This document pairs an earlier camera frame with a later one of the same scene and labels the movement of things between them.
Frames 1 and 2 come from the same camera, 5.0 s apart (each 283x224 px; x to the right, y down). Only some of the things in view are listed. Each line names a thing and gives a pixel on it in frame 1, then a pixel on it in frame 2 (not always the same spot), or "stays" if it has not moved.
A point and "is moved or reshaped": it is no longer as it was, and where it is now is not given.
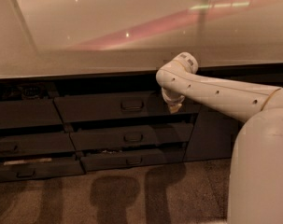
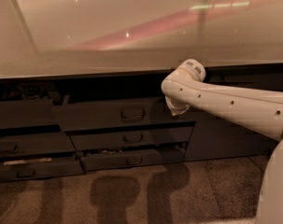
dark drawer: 75,105 is moved or reshaped
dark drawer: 152,135 stays
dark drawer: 32,145 stays
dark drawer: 97,162 stays
